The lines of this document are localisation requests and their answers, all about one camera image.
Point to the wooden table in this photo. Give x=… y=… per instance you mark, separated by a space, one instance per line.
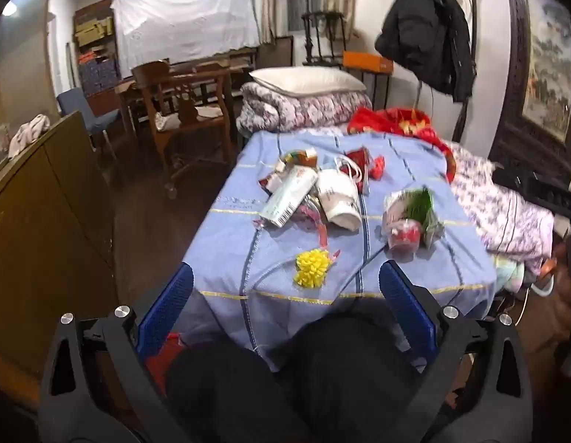
x=211 y=68

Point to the wooden armchair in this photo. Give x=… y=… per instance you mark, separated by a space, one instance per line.
x=188 y=101

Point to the purple floral bed sheet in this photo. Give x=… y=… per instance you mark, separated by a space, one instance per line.
x=498 y=203

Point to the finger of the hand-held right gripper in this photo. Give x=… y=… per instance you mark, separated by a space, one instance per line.
x=551 y=194

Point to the red and silver foil wrapper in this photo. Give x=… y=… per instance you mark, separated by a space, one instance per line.
x=358 y=161

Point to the yellow ribbon bow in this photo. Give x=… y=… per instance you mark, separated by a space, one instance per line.
x=311 y=267

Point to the olive wooden cabinet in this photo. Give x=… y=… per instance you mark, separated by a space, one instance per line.
x=45 y=221

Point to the orange box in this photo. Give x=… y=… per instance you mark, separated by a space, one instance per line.
x=366 y=62

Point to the red blanket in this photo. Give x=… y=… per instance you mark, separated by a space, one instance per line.
x=396 y=122

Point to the white sheet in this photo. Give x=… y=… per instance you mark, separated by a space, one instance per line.
x=184 y=23

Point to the blue chair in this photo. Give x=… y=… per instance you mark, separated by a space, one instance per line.
x=82 y=110

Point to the ceiling lamp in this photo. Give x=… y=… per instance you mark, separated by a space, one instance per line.
x=9 y=8

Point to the dark wooden stand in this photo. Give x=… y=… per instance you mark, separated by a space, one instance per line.
x=322 y=16

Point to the framed landscape painting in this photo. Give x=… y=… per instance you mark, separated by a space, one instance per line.
x=548 y=64

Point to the folded floral quilt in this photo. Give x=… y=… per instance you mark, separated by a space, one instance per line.
x=290 y=108

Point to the colourful small carton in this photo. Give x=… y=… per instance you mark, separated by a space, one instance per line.
x=297 y=158

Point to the pastel striped cloth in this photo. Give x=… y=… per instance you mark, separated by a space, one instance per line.
x=509 y=274

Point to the green foil packet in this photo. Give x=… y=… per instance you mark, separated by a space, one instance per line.
x=421 y=207

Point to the black jacket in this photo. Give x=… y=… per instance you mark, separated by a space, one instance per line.
x=424 y=32

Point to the white packet with barcode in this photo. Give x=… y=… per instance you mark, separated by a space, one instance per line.
x=285 y=194

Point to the person's black trousers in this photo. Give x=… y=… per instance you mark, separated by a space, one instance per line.
x=322 y=378

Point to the white pink cloth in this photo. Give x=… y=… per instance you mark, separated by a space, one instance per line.
x=29 y=134

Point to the white pillow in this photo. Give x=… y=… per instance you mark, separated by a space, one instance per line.
x=304 y=80

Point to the red plastic mesh basket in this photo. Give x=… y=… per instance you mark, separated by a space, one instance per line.
x=163 y=360

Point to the small red snack packet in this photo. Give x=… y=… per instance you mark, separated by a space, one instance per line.
x=268 y=181

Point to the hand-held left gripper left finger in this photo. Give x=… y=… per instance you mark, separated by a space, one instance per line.
x=168 y=304

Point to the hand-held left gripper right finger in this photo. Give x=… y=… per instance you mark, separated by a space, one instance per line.
x=403 y=302

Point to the white paper cup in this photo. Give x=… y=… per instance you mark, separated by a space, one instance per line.
x=341 y=203

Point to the clear plastic wrapper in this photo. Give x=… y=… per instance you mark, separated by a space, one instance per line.
x=308 y=212

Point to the stack of cardboard boxes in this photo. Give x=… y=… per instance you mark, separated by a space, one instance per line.
x=96 y=55

